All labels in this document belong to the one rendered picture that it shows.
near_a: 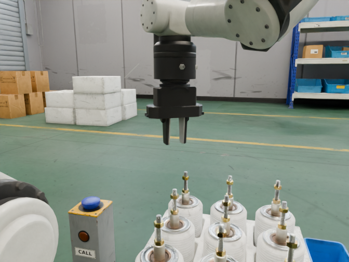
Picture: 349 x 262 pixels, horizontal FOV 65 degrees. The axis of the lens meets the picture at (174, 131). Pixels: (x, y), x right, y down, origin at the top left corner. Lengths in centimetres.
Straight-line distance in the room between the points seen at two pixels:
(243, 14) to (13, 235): 32
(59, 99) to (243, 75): 349
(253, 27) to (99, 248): 52
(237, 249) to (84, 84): 276
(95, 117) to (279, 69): 363
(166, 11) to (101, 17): 606
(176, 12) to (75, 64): 641
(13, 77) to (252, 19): 395
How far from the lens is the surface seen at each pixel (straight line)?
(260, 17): 33
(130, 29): 622
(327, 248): 98
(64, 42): 710
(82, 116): 324
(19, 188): 33
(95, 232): 63
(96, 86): 310
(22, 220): 30
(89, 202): 64
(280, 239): 66
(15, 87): 418
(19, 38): 703
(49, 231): 33
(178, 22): 56
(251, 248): 76
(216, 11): 44
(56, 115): 347
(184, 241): 66
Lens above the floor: 61
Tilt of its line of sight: 13 degrees down
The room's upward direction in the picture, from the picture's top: straight up
